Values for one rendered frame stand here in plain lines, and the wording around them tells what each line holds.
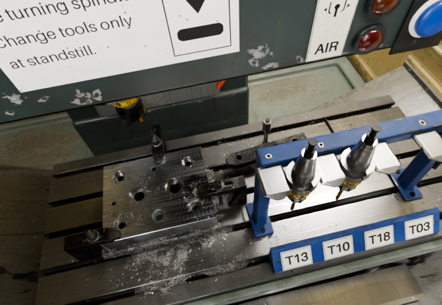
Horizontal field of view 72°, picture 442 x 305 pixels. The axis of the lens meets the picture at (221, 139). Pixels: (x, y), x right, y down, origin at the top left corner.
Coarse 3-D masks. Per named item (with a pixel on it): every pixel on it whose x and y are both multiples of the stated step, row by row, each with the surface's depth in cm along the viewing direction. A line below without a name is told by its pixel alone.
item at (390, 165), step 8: (384, 144) 62; (376, 152) 60; (384, 152) 60; (392, 152) 60; (376, 160) 59; (384, 160) 59; (392, 160) 59; (376, 168) 58; (384, 168) 58; (392, 168) 58
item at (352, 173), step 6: (348, 150) 60; (342, 156) 59; (342, 162) 59; (372, 162) 58; (342, 168) 59; (348, 168) 58; (372, 168) 57; (348, 174) 59; (354, 174) 57; (360, 174) 58; (366, 174) 57; (354, 180) 59
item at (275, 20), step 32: (256, 0) 20; (288, 0) 20; (256, 32) 22; (288, 32) 22; (352, 32) 23; (192, 64) 22; (224, 64) 23; (256, 64) 24; (288, 64) 25; (0, 96) 21; (32, 96) 22; (64, 96) 22; (96, 96) 23; (128, 96) 24
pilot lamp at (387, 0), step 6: (378, 0) 21; (384, 0) 21; (390, 0) 21; (396, 0) 21; (372, 6) 21; (378, 6) 21; (384, 6) 21; (390, 6) 21; (378, 12) 22; (384, 12) 22
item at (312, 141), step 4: (308, 140) 50; (312, 140) 50; (316, 140) 50; (308, 144) 50; (312, 144) 49; (316, 144) 49; (308, 148) 51; (312, 148) 50; (304, 152) 52; (308, 152) 51; (312, 152) 51; (308, 156) 52; (312, 156) 52
